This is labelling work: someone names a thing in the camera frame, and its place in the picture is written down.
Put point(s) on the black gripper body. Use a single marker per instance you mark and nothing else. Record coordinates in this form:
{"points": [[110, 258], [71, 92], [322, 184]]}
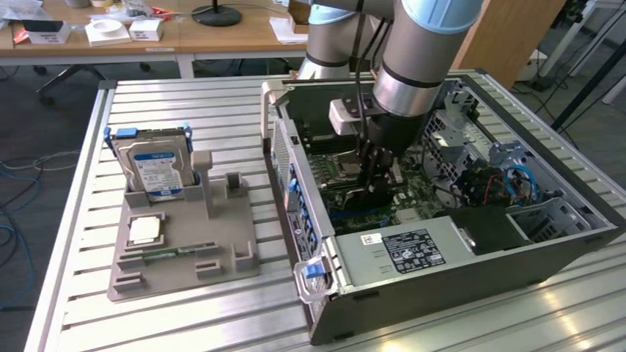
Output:
{"points": [[397, 132]]}

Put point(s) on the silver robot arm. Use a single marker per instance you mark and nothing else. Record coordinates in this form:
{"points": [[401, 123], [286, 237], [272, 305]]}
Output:
{"points": [[425, 47]]}

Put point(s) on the CPU socket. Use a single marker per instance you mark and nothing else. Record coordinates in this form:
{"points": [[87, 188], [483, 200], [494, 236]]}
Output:
{"points": [[347, 165]]}

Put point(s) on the green motherboard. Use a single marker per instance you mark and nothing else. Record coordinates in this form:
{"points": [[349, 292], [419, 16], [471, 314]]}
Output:
{"points": [[411, 198]]}

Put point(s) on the perforated metal drive cage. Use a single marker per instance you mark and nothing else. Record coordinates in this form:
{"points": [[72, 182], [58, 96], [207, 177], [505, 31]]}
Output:
{"points": [[450, 146]]}

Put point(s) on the blue slot latch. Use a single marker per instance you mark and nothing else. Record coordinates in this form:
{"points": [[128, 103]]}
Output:
{"points": [[302, 207], [294, 181], [309, 229]]}

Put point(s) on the grey power supply unit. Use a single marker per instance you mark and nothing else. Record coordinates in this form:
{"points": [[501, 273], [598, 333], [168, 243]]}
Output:
{"points": [[362, 264]]}

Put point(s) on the white bin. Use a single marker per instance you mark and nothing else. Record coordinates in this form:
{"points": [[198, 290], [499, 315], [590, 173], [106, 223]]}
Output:
{"points": [[530, 66]]}

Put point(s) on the white paper stack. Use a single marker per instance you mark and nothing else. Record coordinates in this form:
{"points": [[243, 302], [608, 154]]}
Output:
{"points": [[289, 33]]}

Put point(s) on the grey metal disk bay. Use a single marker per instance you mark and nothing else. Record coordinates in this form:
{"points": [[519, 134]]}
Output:
{"points": [[557, 212]]}

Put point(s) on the wooden cabinet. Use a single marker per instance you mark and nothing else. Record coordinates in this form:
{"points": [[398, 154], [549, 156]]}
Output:
{"points": [[527, 36]]}

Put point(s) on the brown cardboard box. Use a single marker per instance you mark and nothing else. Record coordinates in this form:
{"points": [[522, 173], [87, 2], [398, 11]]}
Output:
{"points": [[298, 12]]}

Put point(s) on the dark grey PC case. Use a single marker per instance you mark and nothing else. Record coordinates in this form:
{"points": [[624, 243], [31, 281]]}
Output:
{"points": [[439, 311]]}

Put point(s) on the black pole stand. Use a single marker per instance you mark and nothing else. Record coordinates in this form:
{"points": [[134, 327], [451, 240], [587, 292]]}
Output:
{"points": [[582, 88]]}

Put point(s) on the hard disk in blue caddy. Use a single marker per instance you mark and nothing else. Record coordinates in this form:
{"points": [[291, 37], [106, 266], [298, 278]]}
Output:
{"points": [[156, 168]]}

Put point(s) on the wooden desk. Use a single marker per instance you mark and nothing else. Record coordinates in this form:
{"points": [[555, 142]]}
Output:
{"points": [[220, 40]]}

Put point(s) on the grey parts rack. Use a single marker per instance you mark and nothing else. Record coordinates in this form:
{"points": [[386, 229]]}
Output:
{"points": [[186, 271]]}

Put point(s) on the green RAM stick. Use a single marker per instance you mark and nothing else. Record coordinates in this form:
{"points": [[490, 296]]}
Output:
{"points": [[166, 253]]}

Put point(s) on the black lamp base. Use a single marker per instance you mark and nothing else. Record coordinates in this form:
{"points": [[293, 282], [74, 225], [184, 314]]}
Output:
{"points": [[216, 16]]}

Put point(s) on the silver CPU chip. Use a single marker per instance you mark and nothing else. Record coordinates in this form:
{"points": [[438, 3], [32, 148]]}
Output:
{"points": [[144, 231]]}

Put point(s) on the white cardboard box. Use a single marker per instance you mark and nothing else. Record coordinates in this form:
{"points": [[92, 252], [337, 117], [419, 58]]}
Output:
{"points": [[146, 30]]}

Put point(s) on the white round tape holder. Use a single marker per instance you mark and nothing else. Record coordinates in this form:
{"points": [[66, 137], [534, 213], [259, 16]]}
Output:
{"points": [[107, 33]]}

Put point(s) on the black office chair base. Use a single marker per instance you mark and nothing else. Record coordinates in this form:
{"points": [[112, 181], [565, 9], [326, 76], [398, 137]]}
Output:
{"points": [[68, 77]]}

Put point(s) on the white box with black top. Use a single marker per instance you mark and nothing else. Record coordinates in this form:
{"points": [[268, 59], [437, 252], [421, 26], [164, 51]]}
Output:
{"points": [[46, 33]]}

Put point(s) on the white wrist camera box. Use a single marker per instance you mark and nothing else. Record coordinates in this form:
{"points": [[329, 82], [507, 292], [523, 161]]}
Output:
{"points": [[345, 117]]}

